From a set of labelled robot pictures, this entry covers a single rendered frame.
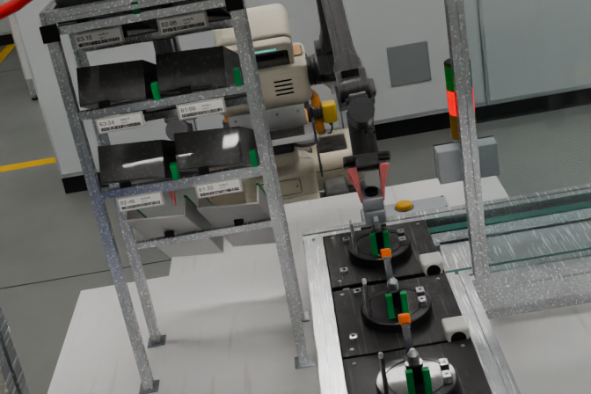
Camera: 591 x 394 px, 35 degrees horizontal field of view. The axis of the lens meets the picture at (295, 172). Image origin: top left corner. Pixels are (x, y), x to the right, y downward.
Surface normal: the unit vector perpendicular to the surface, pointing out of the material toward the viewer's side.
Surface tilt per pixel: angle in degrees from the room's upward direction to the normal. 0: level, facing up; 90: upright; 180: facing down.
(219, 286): 0
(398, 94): 90
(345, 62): 41
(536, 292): 90
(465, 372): 0
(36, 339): 0
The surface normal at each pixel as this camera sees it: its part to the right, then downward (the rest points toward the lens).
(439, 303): -0.16, -0.90
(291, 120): 0.04, 0.39
